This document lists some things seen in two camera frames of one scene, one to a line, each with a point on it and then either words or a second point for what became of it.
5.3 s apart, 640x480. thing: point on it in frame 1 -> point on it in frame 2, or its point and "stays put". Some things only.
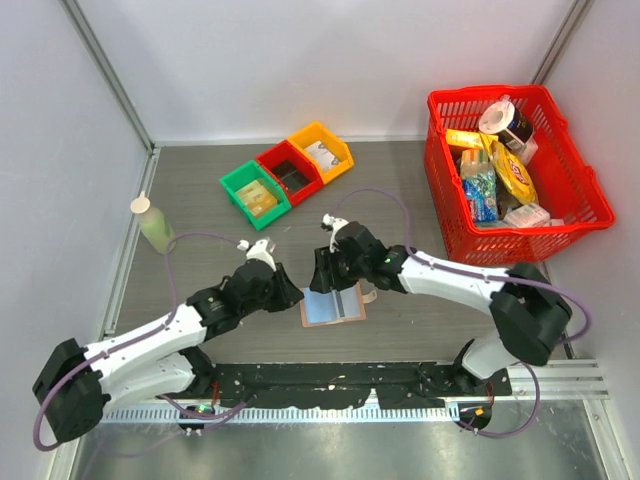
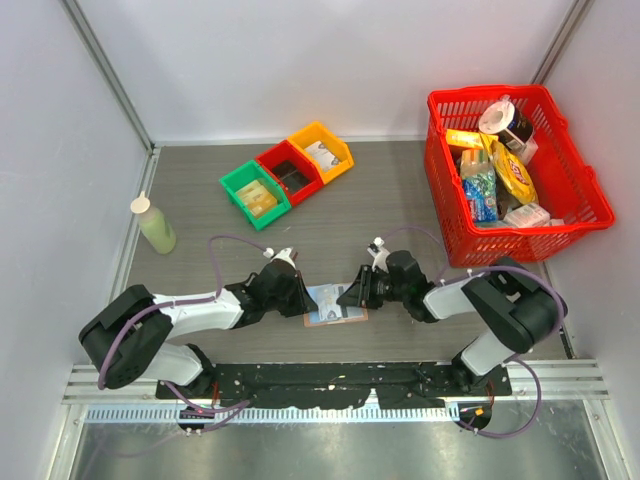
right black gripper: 324,282 -> 360,293
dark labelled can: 518,131 stays put
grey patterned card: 328,160 stays put
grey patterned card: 318,151 stays put
